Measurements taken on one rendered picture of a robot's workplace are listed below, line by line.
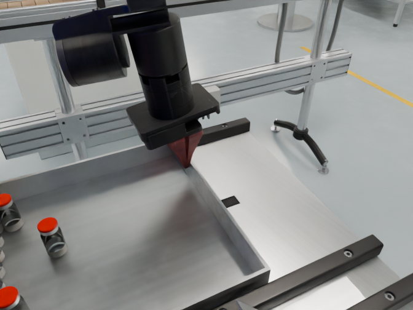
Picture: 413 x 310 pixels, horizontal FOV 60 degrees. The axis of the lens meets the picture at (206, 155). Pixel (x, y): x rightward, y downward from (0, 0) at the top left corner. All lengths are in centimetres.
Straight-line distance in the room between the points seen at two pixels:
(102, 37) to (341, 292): 36
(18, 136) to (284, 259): 114
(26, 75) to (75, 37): 156
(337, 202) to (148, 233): 146
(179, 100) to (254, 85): 124
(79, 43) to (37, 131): 103
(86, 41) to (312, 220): 33
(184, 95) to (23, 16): 87
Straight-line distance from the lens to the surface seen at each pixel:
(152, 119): 42
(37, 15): 122
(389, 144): 234
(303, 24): 411
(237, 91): 161
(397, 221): 185
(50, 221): 43
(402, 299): 42
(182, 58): 39
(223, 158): 55
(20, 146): 143
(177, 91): 40
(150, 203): 48
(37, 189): 53
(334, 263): 42
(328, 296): 41
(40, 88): 197
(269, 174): 53
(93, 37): 39
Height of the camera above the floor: 122
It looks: 38 degrees down
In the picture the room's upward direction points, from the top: straight up
